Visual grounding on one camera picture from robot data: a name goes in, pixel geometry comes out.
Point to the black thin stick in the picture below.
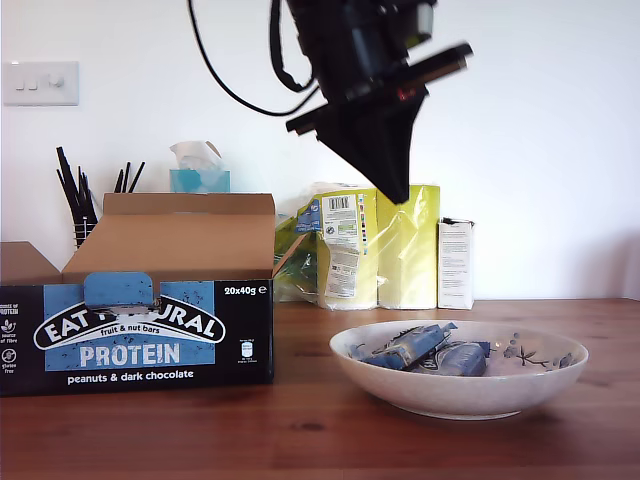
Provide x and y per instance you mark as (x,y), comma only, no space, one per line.
(126,178)
(84,187)
(67,195)
(137,176)
(75,182)
(120,181)

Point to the blue tissue box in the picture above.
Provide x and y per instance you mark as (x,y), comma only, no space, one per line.
(200,182)

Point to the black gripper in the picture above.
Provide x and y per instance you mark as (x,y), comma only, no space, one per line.
(350,65)

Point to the small white printed carton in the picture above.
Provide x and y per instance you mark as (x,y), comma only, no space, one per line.
(455,265)

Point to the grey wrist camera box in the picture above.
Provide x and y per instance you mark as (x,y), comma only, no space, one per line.
(425,17)

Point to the blue protein snack bar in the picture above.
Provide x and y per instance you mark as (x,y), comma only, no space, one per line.
(460,359)
(410,345)

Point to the Eat Natural carton box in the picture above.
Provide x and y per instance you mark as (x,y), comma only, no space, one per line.
(125,350)

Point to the yellow-green paper towel pack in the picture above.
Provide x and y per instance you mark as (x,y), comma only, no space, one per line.
(400,250)

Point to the white wall light switch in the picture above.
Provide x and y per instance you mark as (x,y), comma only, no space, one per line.
(45,95)

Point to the white tissue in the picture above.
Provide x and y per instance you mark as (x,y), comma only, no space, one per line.
(190,155)

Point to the white floral ceramic plate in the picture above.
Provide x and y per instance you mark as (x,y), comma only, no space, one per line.
(450,395)

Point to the green plastic bag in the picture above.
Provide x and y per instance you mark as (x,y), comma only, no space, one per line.
(295,270)

